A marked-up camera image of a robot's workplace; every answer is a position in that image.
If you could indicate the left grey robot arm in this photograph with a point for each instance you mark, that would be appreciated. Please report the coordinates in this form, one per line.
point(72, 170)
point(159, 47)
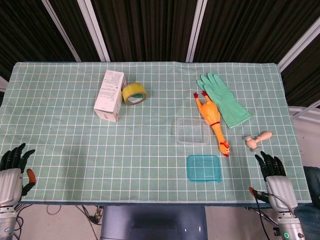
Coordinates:
point(7, 222)

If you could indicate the green checkered tablecloth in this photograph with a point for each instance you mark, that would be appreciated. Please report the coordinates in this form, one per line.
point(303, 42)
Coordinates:
point(150, 155)

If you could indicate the yellow packing tape roll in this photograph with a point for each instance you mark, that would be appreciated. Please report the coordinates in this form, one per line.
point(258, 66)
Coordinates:
point(131, 90)

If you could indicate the white frame post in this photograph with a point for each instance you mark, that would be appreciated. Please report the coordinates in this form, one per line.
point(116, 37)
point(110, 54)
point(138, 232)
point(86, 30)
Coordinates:
point(300, 42)
point(62, 32)
point(196, 30)
point(93, 30)

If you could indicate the white metal frame rail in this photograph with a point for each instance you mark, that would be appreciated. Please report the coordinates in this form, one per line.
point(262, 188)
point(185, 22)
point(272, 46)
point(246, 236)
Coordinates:
point(303, 115)

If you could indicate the black pleated curtain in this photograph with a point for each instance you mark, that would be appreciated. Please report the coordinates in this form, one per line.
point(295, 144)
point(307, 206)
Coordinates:
point(150, 27)

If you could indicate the white cardboard box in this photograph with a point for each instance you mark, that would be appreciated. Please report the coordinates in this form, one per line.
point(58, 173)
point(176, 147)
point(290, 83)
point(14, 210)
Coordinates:
point(108, 97)

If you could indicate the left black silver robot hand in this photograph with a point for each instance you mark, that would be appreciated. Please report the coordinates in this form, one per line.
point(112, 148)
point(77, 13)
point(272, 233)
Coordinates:
point(10, 180)

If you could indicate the orange rubber chicken toy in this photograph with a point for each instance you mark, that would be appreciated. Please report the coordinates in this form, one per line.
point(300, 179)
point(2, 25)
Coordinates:
point(211, 112)

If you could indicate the green rubber glove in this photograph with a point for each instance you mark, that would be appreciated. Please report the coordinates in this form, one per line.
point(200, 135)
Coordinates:
point(225, 100)

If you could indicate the small wooden toy hammer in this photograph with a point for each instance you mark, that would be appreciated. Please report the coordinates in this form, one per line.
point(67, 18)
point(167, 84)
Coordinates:
point(252, 143)

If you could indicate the clear plastic container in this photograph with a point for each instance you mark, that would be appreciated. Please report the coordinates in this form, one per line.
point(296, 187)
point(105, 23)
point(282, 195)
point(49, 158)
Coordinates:
point(192, 132)

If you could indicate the blue plastic lid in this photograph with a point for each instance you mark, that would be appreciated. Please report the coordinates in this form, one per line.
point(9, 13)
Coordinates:
point(204, 168)

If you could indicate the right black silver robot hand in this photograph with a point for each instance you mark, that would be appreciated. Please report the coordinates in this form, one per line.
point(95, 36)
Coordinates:
point(280, 190)

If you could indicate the grey blue robot torso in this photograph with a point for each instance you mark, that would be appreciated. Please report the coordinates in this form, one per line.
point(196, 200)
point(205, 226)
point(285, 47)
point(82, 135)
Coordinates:
point(152, 222)

